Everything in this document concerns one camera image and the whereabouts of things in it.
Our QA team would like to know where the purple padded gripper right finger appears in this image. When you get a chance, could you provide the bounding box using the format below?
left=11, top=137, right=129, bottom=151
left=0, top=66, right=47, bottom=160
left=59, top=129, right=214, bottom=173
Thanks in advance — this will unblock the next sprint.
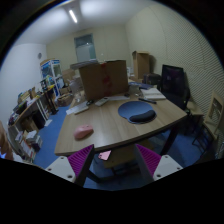
left=134, top=144, right=182, bottom=184

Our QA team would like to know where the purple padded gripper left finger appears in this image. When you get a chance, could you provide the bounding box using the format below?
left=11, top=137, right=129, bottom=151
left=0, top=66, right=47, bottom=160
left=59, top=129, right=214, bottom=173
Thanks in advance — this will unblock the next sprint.
left=46, top=145, right=94, bottom=186

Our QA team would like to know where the blue mouse pad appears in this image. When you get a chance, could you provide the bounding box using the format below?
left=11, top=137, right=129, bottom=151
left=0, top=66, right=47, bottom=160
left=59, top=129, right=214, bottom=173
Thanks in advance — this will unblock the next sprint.
left=118, top=101, right=157, bottom=124

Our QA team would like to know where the black computer mouse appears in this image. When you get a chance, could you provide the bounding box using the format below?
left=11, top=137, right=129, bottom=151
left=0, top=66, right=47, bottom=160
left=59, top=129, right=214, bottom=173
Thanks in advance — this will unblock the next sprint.
left=86, top=100, right=94, bottom=106

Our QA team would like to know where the pink sticky note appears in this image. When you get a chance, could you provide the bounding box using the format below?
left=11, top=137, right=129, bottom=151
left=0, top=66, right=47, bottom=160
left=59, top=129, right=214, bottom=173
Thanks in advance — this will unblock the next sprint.
left=98, top=151, right=111, bottom=161

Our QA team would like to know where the wooden table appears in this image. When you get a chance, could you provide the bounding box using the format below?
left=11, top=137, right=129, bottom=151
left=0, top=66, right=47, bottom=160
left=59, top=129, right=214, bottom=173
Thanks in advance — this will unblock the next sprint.
left=54, top=87, right=188, bottom=178

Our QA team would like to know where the wooden chair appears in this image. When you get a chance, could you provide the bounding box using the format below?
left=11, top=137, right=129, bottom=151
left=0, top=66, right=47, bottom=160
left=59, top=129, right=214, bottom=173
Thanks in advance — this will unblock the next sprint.
left=192, top=91, right=224, bottom=153

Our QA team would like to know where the wooden shelf desk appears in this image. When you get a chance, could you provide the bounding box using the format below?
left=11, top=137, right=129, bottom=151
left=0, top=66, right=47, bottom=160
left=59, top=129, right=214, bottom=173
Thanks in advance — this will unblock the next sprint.
left=8, top=90, right=56, bottom=161

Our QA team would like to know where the white keyboard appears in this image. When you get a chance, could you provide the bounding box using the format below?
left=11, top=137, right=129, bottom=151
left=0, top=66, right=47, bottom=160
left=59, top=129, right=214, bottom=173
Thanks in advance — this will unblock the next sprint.
left=66, top=102, right=89, bottom=115

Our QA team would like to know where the black pen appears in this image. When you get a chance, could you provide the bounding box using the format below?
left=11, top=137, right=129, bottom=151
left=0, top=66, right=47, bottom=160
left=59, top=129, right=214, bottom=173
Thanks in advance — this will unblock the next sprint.
left=138, top=98, right=157, bottom=104

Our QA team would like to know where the open notebook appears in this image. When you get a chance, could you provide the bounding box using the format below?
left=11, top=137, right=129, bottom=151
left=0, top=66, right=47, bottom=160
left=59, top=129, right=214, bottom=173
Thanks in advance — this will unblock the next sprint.
left=141, top=88, right=166, bottom=100

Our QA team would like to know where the white remote control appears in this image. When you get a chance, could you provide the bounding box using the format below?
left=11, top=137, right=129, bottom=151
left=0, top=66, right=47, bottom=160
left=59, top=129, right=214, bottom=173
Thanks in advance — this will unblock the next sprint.
left=95, top=97, right=109, bottom=106

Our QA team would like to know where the large cardboard box on table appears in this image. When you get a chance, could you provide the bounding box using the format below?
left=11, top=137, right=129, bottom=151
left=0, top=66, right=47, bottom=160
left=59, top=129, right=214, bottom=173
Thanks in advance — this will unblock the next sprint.
left=79, top=60, right=128, bottom=100

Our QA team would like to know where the claw machine cabinet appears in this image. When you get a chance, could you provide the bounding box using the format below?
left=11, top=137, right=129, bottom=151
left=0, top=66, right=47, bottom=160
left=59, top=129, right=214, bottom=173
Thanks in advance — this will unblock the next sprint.
left=40, top=59, right=64, bottom=96

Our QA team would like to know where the tall cardboard box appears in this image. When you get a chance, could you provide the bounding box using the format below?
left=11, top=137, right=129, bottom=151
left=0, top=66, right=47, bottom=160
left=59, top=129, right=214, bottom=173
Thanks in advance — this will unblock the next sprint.
left=132, top=51, right=150, bottom=79

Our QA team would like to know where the door window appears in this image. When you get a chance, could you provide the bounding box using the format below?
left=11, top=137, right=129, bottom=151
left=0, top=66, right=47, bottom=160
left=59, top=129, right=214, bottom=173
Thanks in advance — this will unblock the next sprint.
left=74, top=34, right=96, bottom=62

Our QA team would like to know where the ceiling light tube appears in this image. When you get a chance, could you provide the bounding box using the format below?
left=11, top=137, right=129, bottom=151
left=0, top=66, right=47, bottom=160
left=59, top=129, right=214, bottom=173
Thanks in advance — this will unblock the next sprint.
left=69, top=10, right=78, bottom=23

